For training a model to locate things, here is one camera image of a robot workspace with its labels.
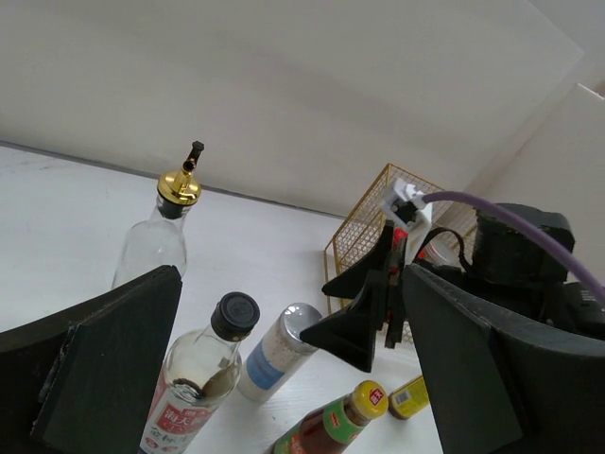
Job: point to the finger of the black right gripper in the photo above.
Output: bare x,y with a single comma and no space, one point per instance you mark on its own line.
348,334

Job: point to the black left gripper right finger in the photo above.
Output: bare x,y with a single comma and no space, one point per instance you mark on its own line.
499,382

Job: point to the silver lid salt shaker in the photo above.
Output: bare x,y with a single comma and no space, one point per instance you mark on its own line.
438,253

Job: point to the black cap vinegar bottle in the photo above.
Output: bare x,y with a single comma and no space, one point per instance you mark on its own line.
200,370

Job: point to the clear gold spout oil bottle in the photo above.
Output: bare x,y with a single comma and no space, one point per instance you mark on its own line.
159,240

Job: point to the yellow cap red sauce bottle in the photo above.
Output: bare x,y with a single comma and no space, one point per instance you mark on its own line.
333,427

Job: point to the silver lid spice shaker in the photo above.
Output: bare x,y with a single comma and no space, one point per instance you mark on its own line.
279,354

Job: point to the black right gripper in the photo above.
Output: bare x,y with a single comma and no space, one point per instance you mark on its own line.
506,268

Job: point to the gold wire mesh rack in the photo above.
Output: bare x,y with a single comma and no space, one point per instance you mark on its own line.
361,228

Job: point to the small yellow label bottle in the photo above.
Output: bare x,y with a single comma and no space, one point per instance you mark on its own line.
409,399

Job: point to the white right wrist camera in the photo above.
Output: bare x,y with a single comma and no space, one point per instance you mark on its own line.
403,203

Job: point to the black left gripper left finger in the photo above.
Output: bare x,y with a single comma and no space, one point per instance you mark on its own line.
81,380

